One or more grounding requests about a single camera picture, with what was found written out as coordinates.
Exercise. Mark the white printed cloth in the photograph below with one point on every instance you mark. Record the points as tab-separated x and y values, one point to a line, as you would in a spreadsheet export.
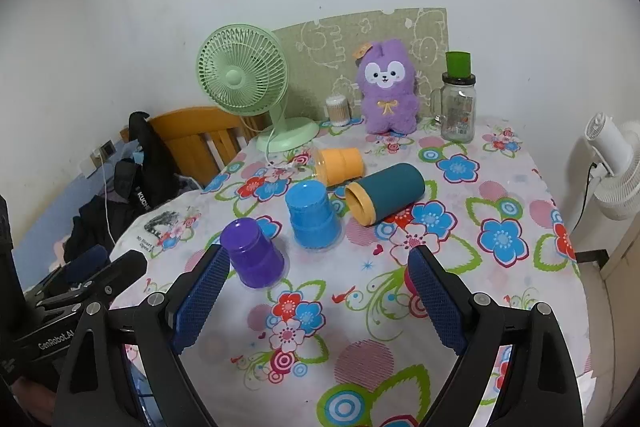
165	222

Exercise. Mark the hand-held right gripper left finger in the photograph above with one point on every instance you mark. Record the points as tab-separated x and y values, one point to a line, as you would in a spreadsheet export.
200	297

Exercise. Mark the blue plastic cup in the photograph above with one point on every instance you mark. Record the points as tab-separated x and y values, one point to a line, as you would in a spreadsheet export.
310	217

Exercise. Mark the green desk fan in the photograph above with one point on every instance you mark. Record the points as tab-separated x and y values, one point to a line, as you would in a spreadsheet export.
242	74

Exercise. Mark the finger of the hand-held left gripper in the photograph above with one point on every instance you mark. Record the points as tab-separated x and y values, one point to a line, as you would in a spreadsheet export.
122	266
57	305

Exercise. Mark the black bag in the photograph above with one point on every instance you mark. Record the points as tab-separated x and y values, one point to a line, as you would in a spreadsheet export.
150	167

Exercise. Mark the white standing fan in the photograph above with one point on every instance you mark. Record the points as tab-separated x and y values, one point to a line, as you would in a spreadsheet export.
617	167

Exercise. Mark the cotton swab container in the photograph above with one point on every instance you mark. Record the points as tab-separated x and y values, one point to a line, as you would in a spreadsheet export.
336	111

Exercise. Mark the orange plastic cup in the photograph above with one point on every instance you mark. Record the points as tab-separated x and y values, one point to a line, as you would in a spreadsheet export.
342	164

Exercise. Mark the glass jar with green lid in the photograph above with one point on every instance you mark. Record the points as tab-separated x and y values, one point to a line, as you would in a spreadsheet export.
457	112

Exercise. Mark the purple plastic cup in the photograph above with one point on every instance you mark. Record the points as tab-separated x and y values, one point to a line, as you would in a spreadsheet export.
252	257

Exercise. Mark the wall socket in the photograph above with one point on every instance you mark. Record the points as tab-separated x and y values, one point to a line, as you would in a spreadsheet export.
106	149

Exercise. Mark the green cartoon printed board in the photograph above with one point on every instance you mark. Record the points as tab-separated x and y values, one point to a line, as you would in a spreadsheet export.
315	57

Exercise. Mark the purple plush toy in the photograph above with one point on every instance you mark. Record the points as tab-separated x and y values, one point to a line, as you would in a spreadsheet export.
387	92

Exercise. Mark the floral tablecloth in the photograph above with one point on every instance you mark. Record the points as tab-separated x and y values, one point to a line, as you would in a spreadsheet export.
350	272

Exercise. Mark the wooden chair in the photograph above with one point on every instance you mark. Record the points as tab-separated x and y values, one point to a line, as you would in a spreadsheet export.
187	132

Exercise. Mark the dark clothing pile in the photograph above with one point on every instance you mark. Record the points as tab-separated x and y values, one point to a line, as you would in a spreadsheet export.
95	219

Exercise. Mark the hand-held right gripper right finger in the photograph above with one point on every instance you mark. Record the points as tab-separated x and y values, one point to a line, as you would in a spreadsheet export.
437	302

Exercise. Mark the teal cup with orange rim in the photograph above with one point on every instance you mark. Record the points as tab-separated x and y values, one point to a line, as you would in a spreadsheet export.
392	189

